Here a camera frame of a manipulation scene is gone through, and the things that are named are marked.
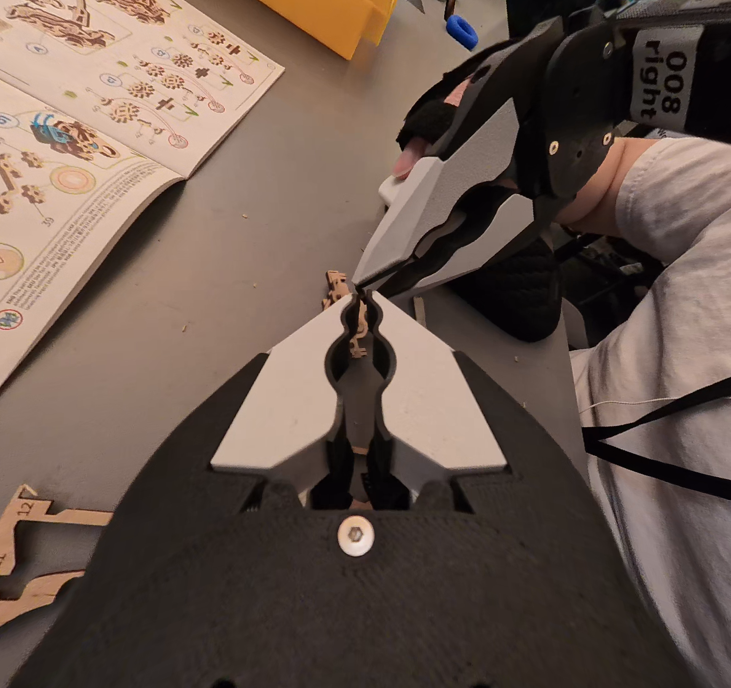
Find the blue ring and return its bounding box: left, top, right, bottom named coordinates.
left=447, top=14, right=480, bottom=50

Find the open instruction booklet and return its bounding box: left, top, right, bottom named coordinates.
left=0, top=0, right=286, bottom=386

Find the white earphone cable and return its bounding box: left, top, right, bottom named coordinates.
left=577, top=394, right=686, bottom=415

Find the black lanyard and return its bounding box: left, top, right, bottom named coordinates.
left=583, top=377, right=731, bottom=500

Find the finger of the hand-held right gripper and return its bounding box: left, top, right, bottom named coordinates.
left=394, top=193, right=536, bottom=299
left=351, top=98, right=522, bottom=289

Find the black quilted pad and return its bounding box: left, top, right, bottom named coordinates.
left=451, top=237, right=563, bottom=343

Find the person's right hand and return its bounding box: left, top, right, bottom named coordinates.
left=393, top=141, right=427, bottom=182

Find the person's right forearm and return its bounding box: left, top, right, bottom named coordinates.
left=555, top=137, right=666, bottom=239

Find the small wooden gear assembly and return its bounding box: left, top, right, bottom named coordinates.
left=321, top=270, right=372, bottom=360

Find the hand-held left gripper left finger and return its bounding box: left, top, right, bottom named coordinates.
left=210, top=293, right=363, bottom=511

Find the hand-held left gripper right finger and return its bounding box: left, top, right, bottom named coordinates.
left=365, top=291, right=509, bottom=511

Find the laser-cut wooden parts sheet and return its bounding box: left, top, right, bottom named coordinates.
left=0, top=484, right=115, bottom=626

